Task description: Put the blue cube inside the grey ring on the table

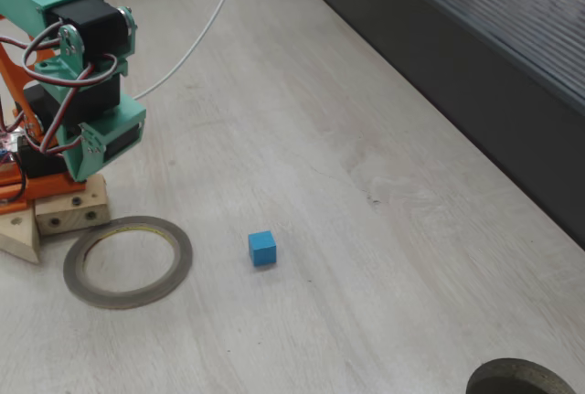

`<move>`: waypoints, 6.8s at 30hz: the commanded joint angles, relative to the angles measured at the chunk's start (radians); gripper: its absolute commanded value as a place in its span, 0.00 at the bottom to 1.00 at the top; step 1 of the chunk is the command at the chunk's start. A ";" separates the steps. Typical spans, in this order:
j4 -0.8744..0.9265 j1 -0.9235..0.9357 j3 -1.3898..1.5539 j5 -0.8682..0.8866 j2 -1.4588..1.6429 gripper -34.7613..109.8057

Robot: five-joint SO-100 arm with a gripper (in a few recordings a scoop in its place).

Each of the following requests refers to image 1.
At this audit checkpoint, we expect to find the blue cube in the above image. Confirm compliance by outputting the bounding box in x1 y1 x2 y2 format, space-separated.
248 229 279 268

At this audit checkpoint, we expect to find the wooden base block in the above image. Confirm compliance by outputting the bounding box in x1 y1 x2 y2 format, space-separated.
34 173 112 236

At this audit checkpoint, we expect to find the ribbed glass desk partition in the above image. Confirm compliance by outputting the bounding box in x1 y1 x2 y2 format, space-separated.
276 0 585 251

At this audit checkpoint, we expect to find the grey ring of tape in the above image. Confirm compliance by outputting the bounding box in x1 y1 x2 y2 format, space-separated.
62 215 194 312

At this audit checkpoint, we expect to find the white USB cable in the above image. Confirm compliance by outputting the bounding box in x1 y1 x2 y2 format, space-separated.
131 0 271 101

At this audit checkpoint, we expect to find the round cable hole grommet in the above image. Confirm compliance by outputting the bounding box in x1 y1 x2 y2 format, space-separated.
465 357 578 394

